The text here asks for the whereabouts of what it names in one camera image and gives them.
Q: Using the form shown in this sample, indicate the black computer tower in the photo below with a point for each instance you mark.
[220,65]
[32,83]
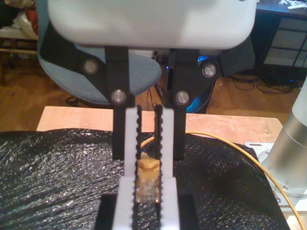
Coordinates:
[201,105]

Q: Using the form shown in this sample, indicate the blue-grey office chair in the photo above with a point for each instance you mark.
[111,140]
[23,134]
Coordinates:
[72,83]

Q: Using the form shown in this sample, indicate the black bubble wrap mat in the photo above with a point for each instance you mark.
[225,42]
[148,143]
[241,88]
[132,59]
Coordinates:
[60,179]

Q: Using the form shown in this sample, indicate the black shelf desk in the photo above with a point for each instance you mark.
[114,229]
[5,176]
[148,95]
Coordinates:
[271,36]

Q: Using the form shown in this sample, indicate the wooden bench with clothes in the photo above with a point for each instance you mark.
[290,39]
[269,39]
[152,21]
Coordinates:
[14,26]

